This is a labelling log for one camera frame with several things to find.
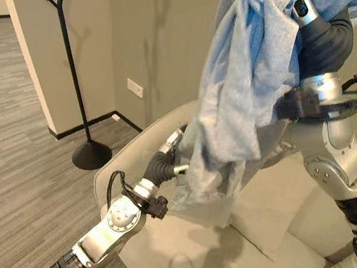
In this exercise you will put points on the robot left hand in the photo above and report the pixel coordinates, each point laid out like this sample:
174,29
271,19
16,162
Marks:
159,167

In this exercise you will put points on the light blue garment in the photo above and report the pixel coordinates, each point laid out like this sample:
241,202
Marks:
239,92

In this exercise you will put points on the beige square cushion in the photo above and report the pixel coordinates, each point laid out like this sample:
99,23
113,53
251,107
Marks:
272,206

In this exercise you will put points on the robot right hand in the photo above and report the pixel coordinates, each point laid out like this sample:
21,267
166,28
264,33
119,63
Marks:
326,38

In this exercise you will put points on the white wall outlet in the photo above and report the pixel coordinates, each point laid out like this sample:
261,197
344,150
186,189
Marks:
135,88

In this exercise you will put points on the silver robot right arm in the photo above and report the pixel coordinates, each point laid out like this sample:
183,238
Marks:
338,156

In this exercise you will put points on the beige fabric sofa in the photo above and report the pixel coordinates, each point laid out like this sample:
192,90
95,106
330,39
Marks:
231,251

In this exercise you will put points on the black branch coat rack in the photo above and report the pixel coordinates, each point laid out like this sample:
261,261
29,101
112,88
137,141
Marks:
68,55

